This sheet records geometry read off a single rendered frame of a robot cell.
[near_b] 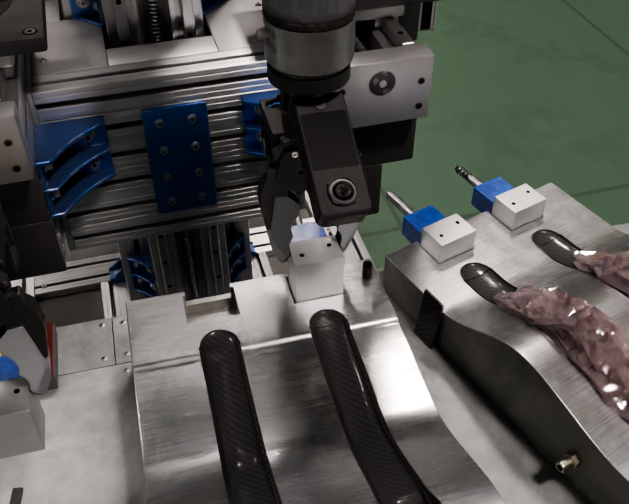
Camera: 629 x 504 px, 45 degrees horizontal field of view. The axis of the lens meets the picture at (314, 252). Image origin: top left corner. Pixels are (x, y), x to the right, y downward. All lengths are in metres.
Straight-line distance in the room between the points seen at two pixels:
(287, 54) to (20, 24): 0.45
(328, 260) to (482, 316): 0.18
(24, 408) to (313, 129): 0.32
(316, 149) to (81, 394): 0.38
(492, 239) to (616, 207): 1.55
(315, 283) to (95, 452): 0.27
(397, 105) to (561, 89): 2.01
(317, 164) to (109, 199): 0.56
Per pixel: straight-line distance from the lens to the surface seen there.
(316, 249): 0.76
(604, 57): 3.24
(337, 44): 0.63
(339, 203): 0.62
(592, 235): 0.96
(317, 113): 0.65
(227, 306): 0.81
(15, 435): 0.67
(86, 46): 1.13
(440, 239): 0.87
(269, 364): 0.73
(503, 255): 0.90
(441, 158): 2.52
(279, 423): 0.69
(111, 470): 0.79
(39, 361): 0.63
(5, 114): 0.92
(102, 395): 0.84
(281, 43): 0.63
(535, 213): 0.95
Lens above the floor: 1.45
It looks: 43 degrees down
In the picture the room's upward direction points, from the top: straight up
